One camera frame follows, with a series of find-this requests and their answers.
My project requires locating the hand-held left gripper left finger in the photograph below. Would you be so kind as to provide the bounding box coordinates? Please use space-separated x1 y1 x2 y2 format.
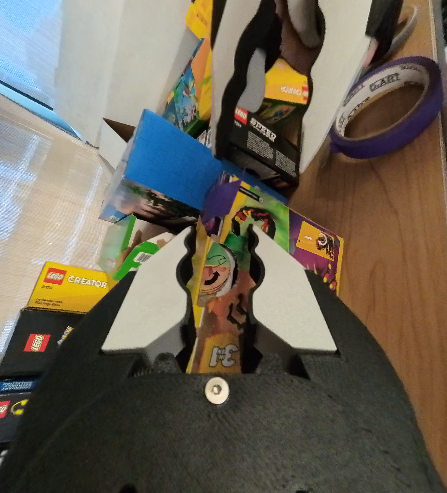
100 226 195 364

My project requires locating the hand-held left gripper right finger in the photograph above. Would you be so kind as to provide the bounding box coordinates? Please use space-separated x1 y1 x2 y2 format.
248 224 339 372

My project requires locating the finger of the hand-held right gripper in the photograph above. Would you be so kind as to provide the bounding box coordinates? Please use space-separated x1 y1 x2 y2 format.
210 0 275 158
299 0 375 175

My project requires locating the spider toy box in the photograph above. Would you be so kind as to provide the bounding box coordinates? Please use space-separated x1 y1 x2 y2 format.
186 170 344 375

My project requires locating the purple masking tape roll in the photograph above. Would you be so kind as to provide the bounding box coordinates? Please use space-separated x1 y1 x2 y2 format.
328 55 445 159

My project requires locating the person's right hand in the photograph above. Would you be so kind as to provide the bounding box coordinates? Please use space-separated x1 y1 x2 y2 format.
275 0 327 72

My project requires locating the small green toy box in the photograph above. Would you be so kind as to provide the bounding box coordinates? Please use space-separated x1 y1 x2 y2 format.
113 235 180 282

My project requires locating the yellow Creator boxes pile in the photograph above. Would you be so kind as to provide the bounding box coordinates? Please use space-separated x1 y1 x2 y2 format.
161 36 312 136

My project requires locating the white cardboard box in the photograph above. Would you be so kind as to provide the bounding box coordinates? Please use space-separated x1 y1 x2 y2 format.
54 0 203 172

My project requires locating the yellow flamingo toy box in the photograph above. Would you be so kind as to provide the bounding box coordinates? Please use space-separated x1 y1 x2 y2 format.
26 260 121 314

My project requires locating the small black toy box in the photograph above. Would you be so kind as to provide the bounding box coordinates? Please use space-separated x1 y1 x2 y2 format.
223 103 302 190

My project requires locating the blue toy box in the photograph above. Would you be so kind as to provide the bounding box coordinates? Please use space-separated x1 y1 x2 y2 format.
99 109 225 225

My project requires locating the black gold toy box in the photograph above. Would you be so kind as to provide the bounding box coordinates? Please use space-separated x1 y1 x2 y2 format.
0 307 91 377

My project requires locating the black bat logo toy box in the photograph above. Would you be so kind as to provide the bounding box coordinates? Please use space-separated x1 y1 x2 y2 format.
0 377 39 449

